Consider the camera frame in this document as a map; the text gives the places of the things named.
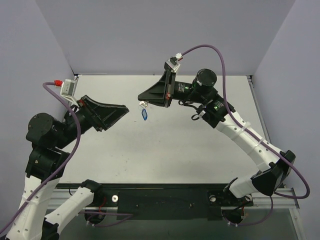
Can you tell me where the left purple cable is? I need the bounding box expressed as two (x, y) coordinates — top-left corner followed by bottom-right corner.
(0, 81), (135, 228)

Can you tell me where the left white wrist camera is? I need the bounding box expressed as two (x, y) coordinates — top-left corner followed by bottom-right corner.
(53, 79), (77, 105)

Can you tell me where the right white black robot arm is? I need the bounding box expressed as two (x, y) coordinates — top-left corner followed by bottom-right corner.
(137, 67), (296, 205)

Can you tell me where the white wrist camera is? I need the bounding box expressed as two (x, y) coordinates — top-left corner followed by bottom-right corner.
(164, 52), (183, 73)
(53, 79), (77, 105)

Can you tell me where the purple cable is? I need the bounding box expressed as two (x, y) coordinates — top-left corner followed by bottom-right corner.
(181, 44), (311, 228)
(0, 81), (135, 228)

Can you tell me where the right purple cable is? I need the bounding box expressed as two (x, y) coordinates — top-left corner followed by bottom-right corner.
(181, 44), (311, 228)

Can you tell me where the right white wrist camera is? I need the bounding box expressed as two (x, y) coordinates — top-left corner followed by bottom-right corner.
(164, 52), (183, 73)

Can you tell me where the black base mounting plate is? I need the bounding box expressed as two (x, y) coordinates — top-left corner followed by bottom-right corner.
(89, 183), (253, 221)

